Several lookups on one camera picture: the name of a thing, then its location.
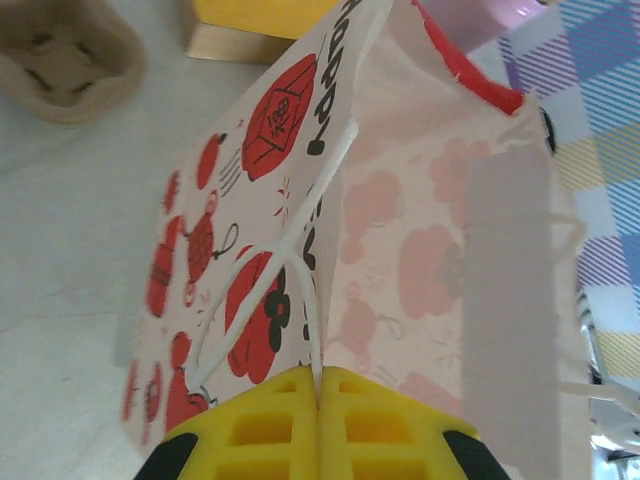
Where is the brown pulp cup carrier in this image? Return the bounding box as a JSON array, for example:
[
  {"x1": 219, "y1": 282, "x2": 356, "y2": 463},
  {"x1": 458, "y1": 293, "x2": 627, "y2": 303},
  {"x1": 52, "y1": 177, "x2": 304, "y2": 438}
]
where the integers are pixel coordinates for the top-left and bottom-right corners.
[{"x1": 0, "y1": 0, "x2": 149, "y2": 126}]

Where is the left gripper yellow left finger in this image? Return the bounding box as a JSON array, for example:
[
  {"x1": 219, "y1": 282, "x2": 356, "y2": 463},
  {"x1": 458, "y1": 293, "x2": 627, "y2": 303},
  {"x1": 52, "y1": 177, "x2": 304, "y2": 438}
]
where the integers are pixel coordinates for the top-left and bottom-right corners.
[{"x1": 137, "y1": 364, "x2": 321, "y2": 480}]

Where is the yellow napkin stack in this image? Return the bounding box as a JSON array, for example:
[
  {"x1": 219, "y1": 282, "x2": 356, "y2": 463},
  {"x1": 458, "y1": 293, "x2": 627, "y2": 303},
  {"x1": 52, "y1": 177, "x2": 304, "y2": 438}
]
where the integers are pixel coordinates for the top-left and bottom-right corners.
[{"x1": 192, "y1": 0, "x2": 346, "y2": 39}]

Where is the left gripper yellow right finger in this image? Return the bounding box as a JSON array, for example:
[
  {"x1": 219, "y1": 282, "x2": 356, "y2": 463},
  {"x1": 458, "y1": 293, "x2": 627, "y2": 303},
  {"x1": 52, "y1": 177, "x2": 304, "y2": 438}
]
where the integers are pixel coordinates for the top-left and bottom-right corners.
[{"x1": 319, "y1": 364, "x2": 506, "y2": 480}]

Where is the aluminium side rail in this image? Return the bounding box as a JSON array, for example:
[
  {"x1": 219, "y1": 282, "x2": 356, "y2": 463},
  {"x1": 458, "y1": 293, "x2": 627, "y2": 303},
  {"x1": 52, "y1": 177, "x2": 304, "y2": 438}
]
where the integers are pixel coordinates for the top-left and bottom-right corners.
[{"x1": 574, "y1": 284, "x2": 640, "y2": 480}]

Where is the brown cardboard napkin box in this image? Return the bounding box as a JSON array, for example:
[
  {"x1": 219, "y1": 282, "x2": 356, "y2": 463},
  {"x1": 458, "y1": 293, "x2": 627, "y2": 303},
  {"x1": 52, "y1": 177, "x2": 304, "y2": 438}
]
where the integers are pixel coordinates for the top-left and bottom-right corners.
[{"x1": 187, "y1": 22, "x2": 289, "y2": 64}]

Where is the pink cup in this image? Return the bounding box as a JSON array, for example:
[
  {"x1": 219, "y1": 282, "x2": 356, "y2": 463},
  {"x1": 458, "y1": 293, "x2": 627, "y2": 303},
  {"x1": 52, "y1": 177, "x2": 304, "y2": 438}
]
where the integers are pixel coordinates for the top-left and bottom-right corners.
[{"x1": 439, "y1": 0, "x2": 544, "y2": 54}]

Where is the red white paper bag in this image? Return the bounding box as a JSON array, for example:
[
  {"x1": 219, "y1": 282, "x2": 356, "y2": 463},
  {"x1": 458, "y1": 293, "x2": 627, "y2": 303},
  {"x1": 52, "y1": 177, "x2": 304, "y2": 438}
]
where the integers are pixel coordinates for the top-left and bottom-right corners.
[{"x1": 119, "y1": 0, "x2": 634, "y2": 480}]

